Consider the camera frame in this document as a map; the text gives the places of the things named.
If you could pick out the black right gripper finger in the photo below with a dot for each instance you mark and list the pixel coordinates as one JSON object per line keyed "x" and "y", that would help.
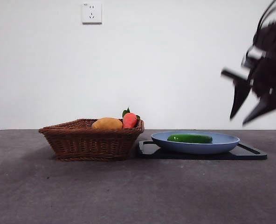
{"x": 266, "y": 107}
{"x": 240, "y": 98}

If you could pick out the long green pepper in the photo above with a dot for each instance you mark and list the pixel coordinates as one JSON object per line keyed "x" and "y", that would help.
{"x": 189, "y": 138}

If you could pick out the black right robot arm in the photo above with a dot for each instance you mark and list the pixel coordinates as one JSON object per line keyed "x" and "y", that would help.
{"x": 273, "y": 72}

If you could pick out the black tray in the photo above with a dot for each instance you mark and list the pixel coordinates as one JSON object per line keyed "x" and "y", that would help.
{"x": 245, "y": 154}

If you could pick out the pale blue plate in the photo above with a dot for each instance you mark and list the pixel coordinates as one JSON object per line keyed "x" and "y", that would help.
{"x": 194, "y": 147}

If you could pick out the orange carrot with green leaves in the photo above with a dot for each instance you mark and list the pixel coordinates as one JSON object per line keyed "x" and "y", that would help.
{"x": 129, "y": 120}

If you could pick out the yellow-brown potato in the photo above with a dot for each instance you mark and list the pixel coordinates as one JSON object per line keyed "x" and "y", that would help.
{"x": 107, "y": 123}

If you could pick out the brown wicker basket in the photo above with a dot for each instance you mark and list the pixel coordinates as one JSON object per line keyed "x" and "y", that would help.
{"x": 89, "y": 142}

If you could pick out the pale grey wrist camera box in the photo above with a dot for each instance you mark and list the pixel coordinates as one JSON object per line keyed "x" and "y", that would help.
{"x": 254, "y": 55}

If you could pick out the white wall socket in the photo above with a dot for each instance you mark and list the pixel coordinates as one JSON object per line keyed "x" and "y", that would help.
{"x": 92, "y": 13}

